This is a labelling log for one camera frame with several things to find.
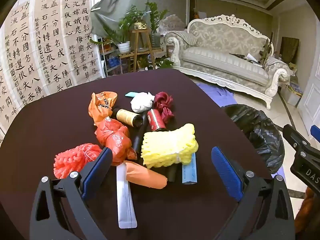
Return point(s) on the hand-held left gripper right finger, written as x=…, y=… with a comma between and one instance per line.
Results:
x=226, y=172

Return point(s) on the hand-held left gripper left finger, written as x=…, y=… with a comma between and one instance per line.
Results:
x=96, y=170

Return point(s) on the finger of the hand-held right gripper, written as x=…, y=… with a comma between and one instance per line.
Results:
x=297, y=141
x=315, y=130

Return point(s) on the red foam net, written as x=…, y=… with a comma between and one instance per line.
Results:
x=72, y=160

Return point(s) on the blue paper strip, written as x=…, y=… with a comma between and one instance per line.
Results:
x=190, y=175

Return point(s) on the orange plastic bag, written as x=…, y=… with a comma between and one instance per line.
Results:
x=110, y=135

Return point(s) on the bin with black liner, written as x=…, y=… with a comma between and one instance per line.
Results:
x=257, y=135

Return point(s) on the long white pouch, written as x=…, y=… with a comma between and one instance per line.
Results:
x=125, y=200

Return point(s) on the yellow foam net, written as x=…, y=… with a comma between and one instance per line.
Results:
x=167, y=145

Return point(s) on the red can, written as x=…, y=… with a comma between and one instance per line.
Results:
x=155, y=120

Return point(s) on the teal plastic piece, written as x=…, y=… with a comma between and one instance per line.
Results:
x=130, y=94

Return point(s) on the dark red ribbon bundle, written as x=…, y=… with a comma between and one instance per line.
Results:
x=163, y=105

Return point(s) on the person's right forearm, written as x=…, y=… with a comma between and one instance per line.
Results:
x=312, y=210

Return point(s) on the white panelled door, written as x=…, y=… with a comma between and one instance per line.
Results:
x=311, y=92

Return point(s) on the clear storage box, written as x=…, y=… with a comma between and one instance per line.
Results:
x=293, y=92

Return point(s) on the dark brown tablecloth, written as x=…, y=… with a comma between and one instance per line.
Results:
x=62, y=120

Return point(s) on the patterned beige throw blanket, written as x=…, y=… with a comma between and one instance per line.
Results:
x=276, y=63

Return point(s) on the purple bed sheet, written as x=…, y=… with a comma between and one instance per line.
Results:
x=217, y=95

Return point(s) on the dark woven panel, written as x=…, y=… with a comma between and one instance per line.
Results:
x=289, y=50

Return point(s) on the toy rifle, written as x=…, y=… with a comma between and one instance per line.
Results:
x=266, y=51

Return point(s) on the stack of papers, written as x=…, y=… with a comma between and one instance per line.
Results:
x=246, y=58

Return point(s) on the ornate white sofa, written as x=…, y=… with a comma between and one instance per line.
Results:
x=225, y=62

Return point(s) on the calligraphy paper scroll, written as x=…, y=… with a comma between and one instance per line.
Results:
x=80, y=30
x=53, y=45
x=6, y=100
x=25, y=55

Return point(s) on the metal shelf rack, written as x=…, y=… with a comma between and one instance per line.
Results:
x=105, y=55

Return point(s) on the potted plant white pot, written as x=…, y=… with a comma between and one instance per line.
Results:
x=123, y=47

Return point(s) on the small green potted plant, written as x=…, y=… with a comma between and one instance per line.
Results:
x=163, y=62

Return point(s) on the wooden plant stand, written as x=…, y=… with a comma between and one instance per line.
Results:
x=136, y=42

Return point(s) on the striped grey throw blanket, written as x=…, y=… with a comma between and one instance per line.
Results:
x=186, y=38

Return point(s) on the small vintage radio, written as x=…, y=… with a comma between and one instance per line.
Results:
x=140, y=25

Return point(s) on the grey curtain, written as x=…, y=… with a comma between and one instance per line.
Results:
x=112, y=17

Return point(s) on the ornate white armchair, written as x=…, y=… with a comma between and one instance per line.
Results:
x=172, y=22

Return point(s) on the tall plant grey pot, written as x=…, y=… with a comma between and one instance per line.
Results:
x=155, y=17

